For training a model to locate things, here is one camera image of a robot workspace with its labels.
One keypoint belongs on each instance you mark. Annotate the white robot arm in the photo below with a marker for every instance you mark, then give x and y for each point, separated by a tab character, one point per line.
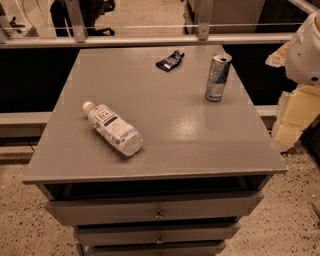
303	53

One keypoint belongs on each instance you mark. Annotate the silver blue redbull can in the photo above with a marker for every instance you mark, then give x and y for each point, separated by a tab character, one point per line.
217	76

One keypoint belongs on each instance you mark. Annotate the grey drawer cabinet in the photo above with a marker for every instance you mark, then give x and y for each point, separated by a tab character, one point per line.
190	145

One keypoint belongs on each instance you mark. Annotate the clear plastic water bottle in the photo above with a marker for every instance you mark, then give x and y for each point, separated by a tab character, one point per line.
117	132

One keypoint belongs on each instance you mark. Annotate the dark blue snack packet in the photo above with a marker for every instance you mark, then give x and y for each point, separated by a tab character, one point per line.
170	62

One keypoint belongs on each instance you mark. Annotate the top grey drawer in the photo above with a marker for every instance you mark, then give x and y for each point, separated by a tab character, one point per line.
154	208

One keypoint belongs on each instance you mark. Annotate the grey drawer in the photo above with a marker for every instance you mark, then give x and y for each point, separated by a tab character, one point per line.
208	248
154	208
157	233

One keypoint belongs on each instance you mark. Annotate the middle grey drawer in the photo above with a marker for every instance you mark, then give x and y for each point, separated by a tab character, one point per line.
157	233

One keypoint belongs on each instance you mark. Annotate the bottom grey drawer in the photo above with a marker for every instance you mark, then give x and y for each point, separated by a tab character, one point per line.
208	248

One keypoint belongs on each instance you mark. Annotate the grey metal railing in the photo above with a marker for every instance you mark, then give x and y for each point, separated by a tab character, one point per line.
28	23

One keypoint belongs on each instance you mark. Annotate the black office chair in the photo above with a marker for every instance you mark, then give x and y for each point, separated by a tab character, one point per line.
91	10

